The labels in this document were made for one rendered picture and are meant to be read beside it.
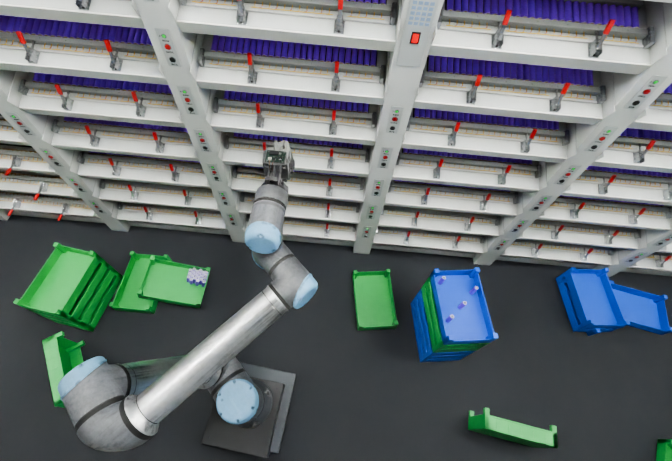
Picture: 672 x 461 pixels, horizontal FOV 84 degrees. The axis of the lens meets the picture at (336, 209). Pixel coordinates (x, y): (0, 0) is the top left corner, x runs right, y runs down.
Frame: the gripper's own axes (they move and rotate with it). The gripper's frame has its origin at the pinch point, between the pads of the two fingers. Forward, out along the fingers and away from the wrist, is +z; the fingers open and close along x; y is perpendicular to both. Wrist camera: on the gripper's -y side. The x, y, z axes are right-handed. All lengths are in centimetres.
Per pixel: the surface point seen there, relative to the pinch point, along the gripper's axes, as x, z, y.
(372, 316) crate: -43, -16, -107
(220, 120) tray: 26.8, 18.5, -9.9
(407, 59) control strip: -34.4, 14.7, 24.2
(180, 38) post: 30.5, 15.1, 23.9
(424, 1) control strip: -35, 14, 41
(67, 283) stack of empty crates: 103, -22, -83
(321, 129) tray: -10.2, 18.6, -9.8
